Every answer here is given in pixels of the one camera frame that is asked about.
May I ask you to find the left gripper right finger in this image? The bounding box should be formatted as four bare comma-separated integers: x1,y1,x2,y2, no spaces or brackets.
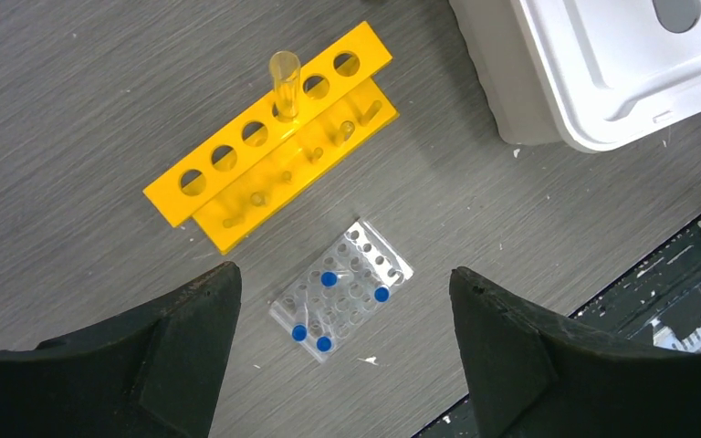
449,266,701,437

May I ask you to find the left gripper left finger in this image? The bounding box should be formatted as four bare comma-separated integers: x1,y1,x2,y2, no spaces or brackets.
0,262,242,437

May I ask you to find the blue capped tube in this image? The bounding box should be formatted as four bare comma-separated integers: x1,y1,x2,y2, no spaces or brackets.
319,269,353,288
291,303,309,342
373,287,390,303
316,331,334,354

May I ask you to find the white rectangular tray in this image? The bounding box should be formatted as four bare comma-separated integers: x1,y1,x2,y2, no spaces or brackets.
510,1,701,153

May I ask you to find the clear glass test tube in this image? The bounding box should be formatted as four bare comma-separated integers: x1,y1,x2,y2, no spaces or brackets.
333,120,355,147
268,50,301,121

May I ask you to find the beige plastic bin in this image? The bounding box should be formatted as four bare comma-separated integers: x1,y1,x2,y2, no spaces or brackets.
449,0,562,146

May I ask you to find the yellow test tube rack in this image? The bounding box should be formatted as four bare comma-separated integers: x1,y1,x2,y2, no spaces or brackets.
143,21,399,255

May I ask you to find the clear acrylic tube rack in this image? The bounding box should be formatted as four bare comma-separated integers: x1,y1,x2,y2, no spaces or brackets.
269,220,413,363

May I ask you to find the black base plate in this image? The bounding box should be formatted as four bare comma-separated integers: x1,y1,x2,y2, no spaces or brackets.
422,214,701,437

